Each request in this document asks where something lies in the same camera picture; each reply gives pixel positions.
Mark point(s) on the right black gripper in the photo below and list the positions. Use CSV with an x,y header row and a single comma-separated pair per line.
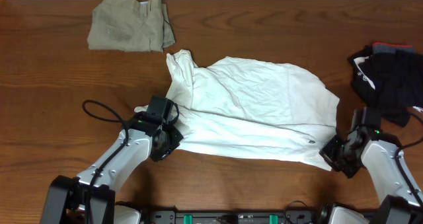
x,y
327,151

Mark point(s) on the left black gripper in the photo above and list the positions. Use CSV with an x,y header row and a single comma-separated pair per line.
x,y
177,138

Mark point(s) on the white t-shirt black print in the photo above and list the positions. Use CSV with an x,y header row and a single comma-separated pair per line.
x,y
250,109

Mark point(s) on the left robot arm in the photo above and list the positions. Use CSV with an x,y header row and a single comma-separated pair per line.
x,y
149,134

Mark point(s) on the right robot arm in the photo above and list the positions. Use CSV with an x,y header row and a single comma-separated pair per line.
x,y
367,146

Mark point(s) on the black garment red trim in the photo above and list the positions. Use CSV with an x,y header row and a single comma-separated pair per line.
x,y
388,77

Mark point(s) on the folded khaki shorts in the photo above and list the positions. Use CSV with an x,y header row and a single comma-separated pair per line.
x,y
130,26

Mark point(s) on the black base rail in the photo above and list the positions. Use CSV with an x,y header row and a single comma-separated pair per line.
x,y
295,216

